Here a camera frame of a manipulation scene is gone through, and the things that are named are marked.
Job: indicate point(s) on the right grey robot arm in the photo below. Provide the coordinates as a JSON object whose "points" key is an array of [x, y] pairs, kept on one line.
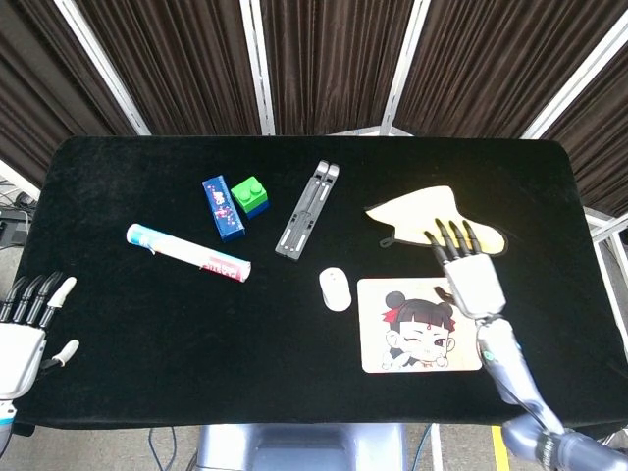
{"points": [[510, 368]]}

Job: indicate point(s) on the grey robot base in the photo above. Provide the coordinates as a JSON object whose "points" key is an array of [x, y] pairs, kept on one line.
{"points": [[304, 449]]}

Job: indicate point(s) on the black floor equipment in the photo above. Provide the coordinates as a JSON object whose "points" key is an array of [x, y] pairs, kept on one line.
{"points": [[12, 230]]}

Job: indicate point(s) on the black velvet tablecloth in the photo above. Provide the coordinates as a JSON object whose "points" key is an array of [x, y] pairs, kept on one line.
{"points": [[245, 368]]}

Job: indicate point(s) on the black folding laptop stand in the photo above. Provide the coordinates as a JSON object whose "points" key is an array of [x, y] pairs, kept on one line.
{"points": [[306, 208]]}

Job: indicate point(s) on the blue building block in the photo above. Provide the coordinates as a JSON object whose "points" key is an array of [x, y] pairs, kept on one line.
{"points": [[257, 210]]}

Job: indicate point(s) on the green building block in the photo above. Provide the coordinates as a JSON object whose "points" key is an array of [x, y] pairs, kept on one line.
{"points": [[249, 193]]}

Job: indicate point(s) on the aluminium side frame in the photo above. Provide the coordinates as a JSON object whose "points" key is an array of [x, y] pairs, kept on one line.
{"points": [[611, 235]]}

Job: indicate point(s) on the white toothpaste tube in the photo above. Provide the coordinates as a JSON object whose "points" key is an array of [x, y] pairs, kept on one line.
{"points": [[186, 251]]}

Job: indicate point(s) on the cartoon girl mouse pad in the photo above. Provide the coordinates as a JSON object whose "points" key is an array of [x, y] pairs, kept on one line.
{"points": [[392, 353]]}

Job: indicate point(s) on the blue printed carton box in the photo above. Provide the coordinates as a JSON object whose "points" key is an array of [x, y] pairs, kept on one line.
{"points": [[223, 208]]}

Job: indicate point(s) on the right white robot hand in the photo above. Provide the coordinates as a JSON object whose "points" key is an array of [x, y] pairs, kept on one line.
{"points": [[473, 284]]}

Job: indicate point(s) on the yellow oven mitt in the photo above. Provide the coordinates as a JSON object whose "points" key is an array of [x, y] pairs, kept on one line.
{"points": [[422, 208]]}

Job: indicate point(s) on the white computer mouse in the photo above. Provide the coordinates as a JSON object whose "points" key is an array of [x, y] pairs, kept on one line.
{"points": [[335, 289]]}

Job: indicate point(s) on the white aluminium frame post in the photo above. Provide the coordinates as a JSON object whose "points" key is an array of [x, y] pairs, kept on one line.
{"points": [[260, 73], [574, 78], [103, 64], [404, 64], [17, 179]]}

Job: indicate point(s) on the brown pleated curtain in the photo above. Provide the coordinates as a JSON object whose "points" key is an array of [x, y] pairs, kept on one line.
{"points": [[333, 64], [495, 64], [598, 147], [44, 88], [181, 64]]}

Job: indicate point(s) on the yellow floor tape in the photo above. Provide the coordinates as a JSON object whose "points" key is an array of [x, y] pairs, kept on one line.
{"points": [[498, 449]]}

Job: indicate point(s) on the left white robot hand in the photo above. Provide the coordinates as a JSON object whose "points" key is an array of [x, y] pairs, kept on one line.
{"points": [[17, 353]]}

